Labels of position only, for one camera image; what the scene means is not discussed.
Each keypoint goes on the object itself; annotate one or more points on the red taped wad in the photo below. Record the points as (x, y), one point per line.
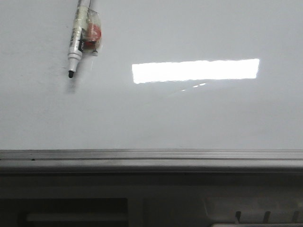
(93, 34)

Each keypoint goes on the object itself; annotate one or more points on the white whiteboard marker pen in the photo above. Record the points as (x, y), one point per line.
(80, 25)

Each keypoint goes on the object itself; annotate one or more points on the white whiteboard surface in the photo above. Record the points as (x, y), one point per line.
(212, 74)

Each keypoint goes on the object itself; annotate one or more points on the grey equipment below whiteboard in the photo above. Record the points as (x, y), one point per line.
(180, 200)

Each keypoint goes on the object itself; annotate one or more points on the grey aluminium whiteboard frame rail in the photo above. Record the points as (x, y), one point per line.
(95, 161)

